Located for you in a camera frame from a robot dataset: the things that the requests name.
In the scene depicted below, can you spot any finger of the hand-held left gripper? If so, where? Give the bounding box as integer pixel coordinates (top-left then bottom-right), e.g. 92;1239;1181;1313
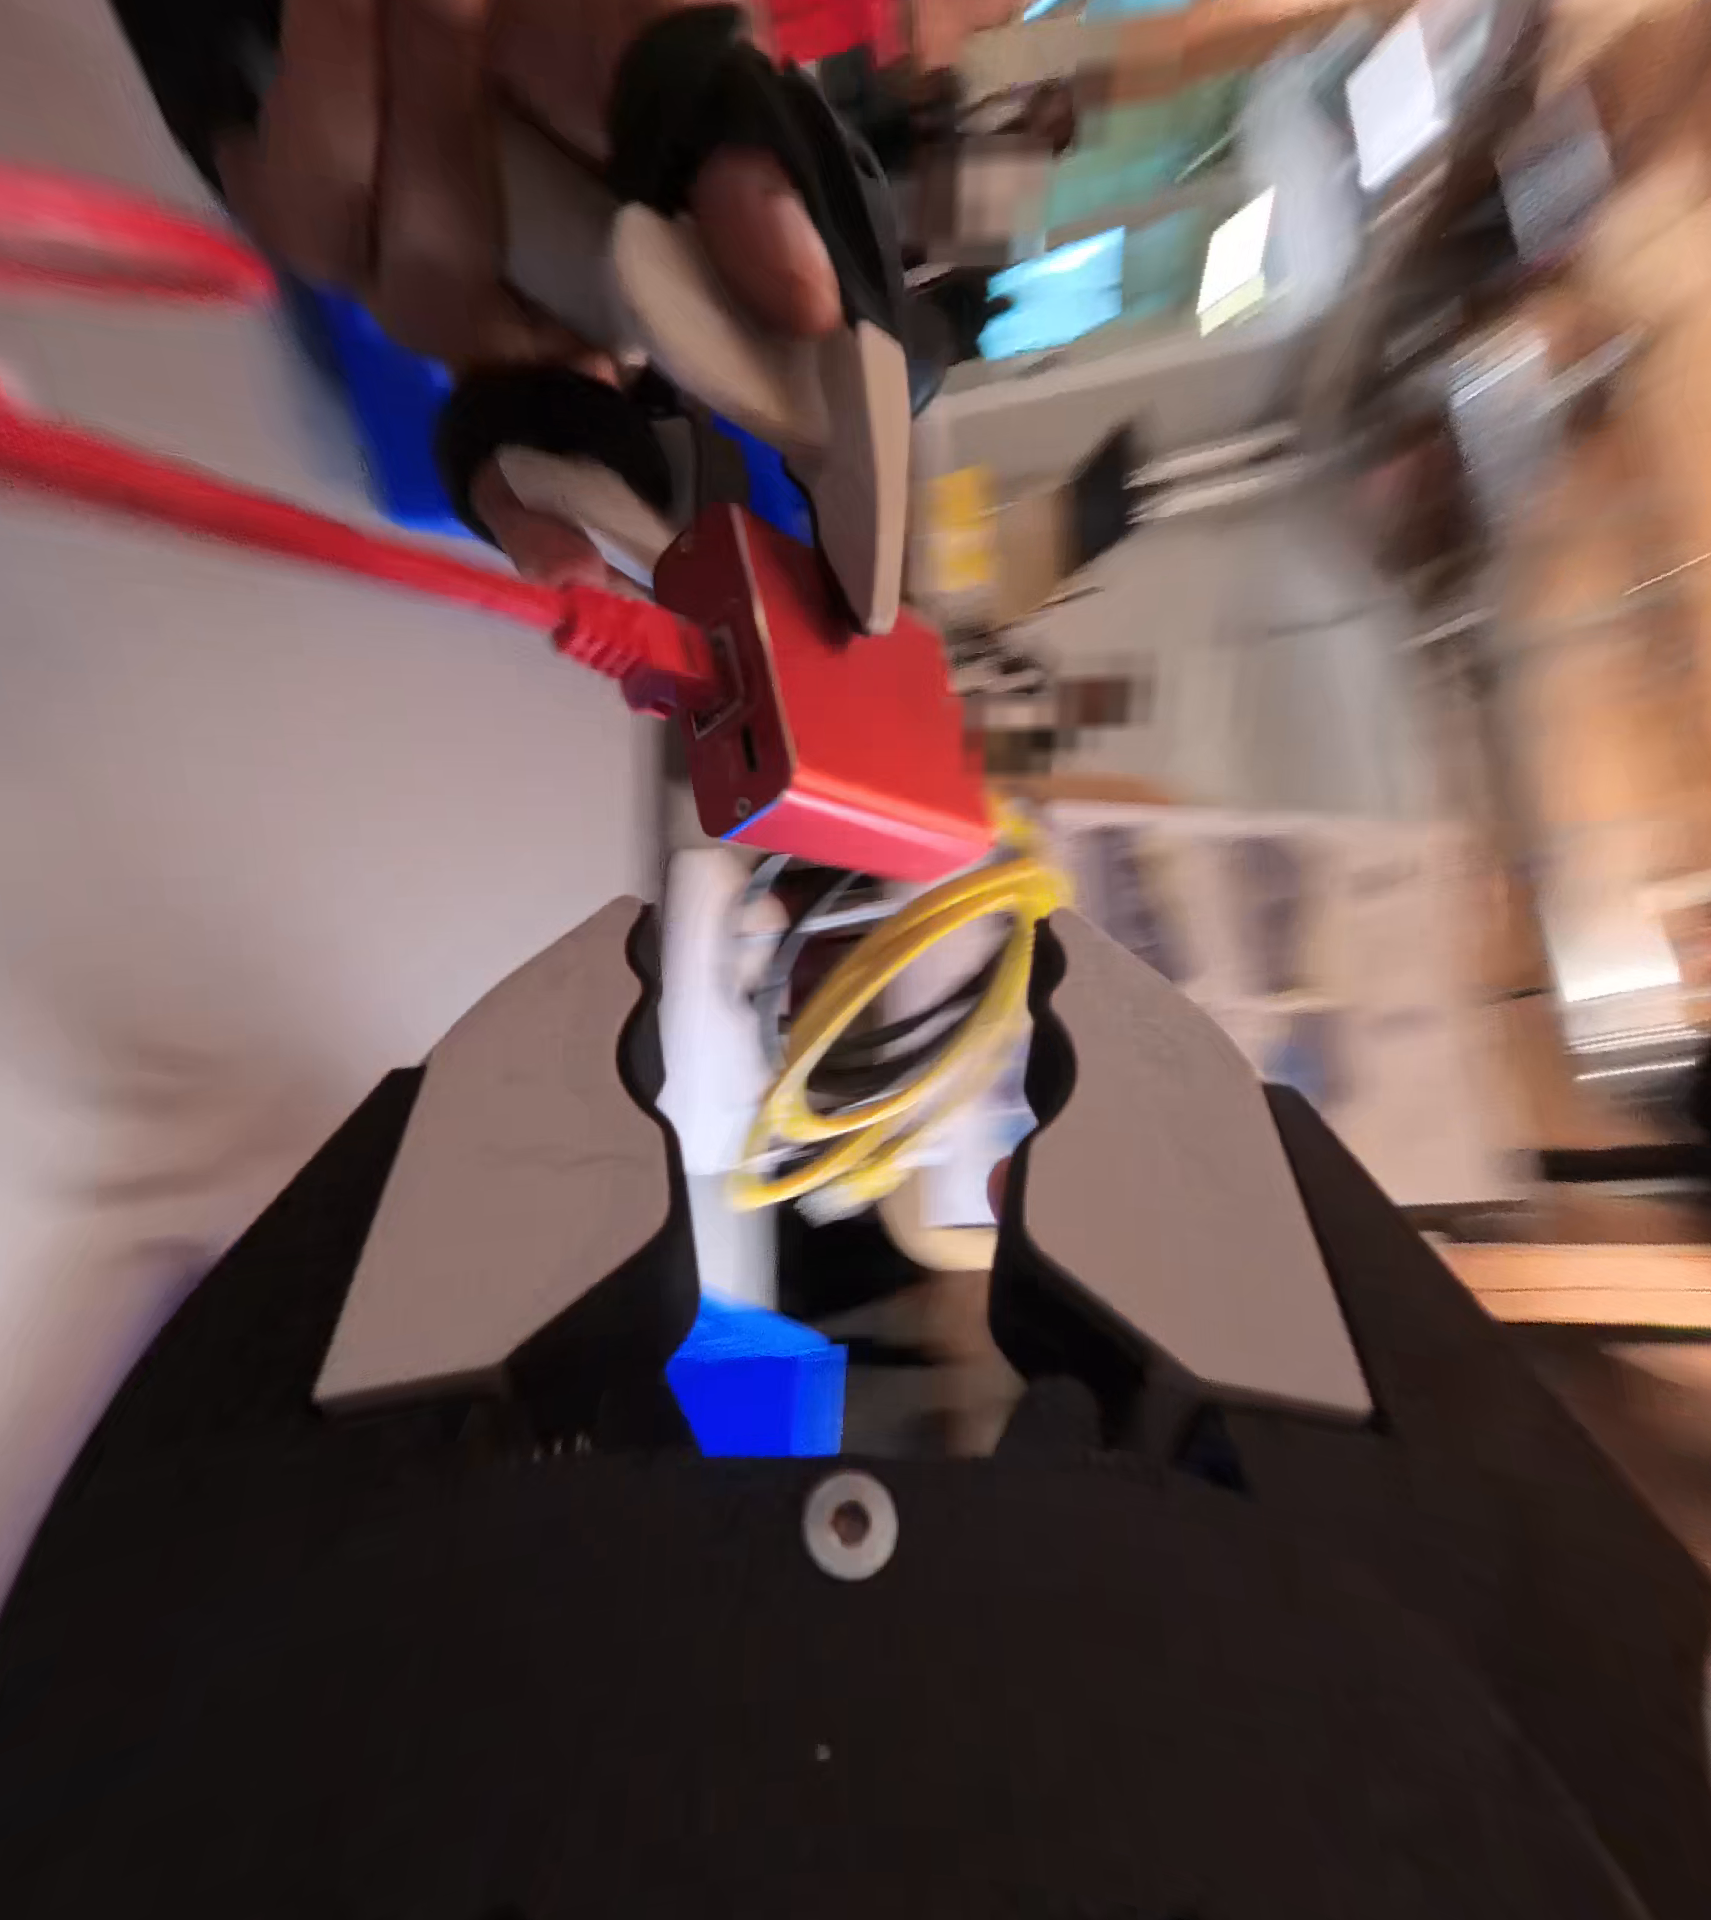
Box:
813;319;919;636

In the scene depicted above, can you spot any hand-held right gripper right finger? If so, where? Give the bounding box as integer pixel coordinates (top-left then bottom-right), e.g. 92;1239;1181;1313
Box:
987;906;1377;1428

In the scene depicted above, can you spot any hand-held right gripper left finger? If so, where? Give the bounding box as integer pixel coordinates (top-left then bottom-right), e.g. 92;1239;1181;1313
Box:
312;894;701;1420

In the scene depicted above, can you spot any red ethernet switch box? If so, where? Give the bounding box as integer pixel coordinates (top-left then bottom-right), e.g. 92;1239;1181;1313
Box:
652;502;999;888

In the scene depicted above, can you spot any black ethernet cable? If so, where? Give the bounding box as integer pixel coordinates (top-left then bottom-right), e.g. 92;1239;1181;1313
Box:
749;863;1037;1188

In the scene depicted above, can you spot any yellow ethernet cable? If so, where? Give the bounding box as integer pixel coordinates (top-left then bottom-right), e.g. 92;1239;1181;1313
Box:
727;803;1077;1218

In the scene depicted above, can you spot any red ethernet cable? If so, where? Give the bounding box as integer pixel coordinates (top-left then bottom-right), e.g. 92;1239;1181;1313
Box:
0;135;719;721

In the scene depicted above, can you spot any person's left hand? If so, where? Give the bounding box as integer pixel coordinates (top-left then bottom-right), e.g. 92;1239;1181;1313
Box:
218;0;845;378

